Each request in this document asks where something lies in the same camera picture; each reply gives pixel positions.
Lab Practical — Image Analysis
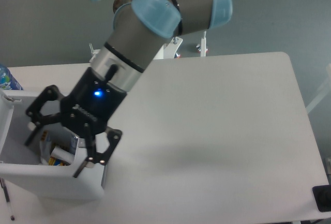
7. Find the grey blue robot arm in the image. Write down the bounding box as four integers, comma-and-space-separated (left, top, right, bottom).
25, 0, 233, 177

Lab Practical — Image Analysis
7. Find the colourful snack wrapper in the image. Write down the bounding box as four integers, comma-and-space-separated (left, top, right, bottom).
48, 157, 66, 166

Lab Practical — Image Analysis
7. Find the black device at edge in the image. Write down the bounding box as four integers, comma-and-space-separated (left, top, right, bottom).
312, 185, 330, 213

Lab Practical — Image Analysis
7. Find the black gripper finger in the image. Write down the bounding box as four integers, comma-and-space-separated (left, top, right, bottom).
24, 84, 64, 146
73, 124, 123, 178

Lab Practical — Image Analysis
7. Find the blue labelled drink bottle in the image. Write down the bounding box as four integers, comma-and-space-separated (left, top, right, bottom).
1, 64, 23, 90

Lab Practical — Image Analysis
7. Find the crushed clear plastic bottle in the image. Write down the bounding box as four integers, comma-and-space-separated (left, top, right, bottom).
39, 130, 78, 166

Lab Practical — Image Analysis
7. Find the black pen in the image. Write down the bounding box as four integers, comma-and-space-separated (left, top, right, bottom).
1, 178, 16, 221

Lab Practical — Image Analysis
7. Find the white plastic trash can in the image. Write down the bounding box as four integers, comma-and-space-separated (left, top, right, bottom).
1, 90, 105, 200

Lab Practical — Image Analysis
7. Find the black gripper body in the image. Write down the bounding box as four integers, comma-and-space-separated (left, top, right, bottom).
60, 67, 127, 138

